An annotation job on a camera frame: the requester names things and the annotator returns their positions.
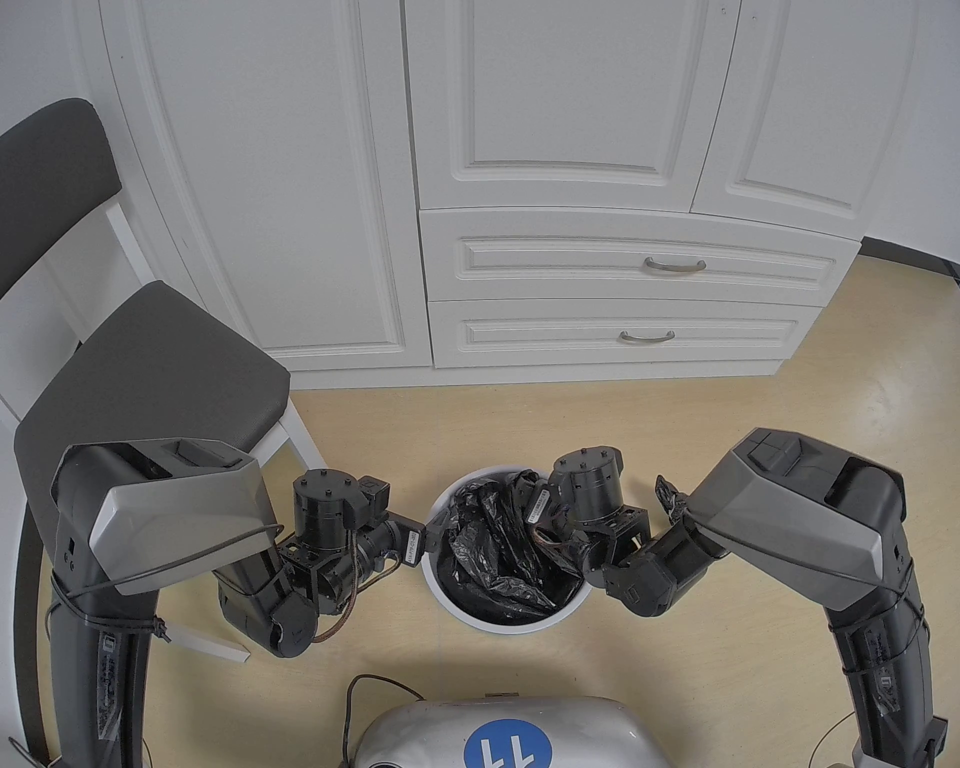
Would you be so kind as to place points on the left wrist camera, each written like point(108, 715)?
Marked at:
point(371, 499)

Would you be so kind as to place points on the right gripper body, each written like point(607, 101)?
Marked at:
point(541, 506)

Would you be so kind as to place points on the black plastic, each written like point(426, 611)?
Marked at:
point(667, 499)

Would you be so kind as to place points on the white chair grey cushions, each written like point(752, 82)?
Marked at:
point(165, 375)

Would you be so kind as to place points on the black plastic bag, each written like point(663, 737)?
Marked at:
point(495, 555)

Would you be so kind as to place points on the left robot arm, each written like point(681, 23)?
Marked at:
point(172, 517)

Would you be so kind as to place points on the white wardrobe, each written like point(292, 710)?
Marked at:
point(570, 90)

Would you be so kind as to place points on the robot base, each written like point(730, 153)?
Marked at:
point(420, 739)

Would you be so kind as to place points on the white trash bin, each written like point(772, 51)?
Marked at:
point(469, 480)

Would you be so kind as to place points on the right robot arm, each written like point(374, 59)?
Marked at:
point(795, 517)

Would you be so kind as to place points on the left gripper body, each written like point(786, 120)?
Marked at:
point(382, 547)

